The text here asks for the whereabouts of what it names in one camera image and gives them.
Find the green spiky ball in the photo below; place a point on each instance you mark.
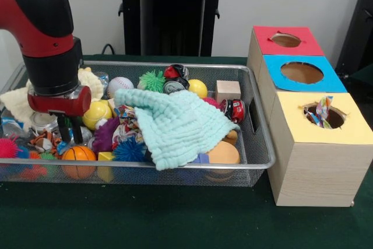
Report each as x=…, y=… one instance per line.
x=152, y=81

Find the pink spiky ball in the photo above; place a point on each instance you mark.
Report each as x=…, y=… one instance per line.
x=7, y=147

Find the small wooden cube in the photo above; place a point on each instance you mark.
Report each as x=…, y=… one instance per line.
x=227, y=91

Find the black chair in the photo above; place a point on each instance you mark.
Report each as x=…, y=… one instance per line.
x=358, y=27

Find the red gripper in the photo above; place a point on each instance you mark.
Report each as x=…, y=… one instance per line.
x=61, y=103

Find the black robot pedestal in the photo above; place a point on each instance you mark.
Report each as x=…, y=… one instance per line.
x=169, y=16

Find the orange toy basketball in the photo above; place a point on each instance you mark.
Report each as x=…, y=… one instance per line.
x=78, y=155

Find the yellow ball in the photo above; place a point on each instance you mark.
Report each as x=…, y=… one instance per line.
x=198, y=88
x=98, y=114

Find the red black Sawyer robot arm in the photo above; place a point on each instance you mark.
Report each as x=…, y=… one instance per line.
x=44, y=33

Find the wooden box with three holes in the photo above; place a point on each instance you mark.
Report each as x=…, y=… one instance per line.
x=315, y=167

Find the peach orange ball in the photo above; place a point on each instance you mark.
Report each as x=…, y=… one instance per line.
x=222, y=153

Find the shallow clear mesh bin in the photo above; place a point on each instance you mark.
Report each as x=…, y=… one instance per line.
x=257, y=144

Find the mint green cloth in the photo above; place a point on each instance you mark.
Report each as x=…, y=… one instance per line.
x=175, y=123

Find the white toy baseball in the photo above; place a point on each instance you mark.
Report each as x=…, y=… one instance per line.
x=119, y=86

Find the clear plastic packet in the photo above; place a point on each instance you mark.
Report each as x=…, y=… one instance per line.
x=44, y=123

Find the colourful polka dot cloth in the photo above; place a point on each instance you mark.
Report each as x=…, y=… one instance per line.
x=322, y=112

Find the cream yellow cloth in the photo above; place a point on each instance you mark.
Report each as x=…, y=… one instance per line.
x=14, y=103

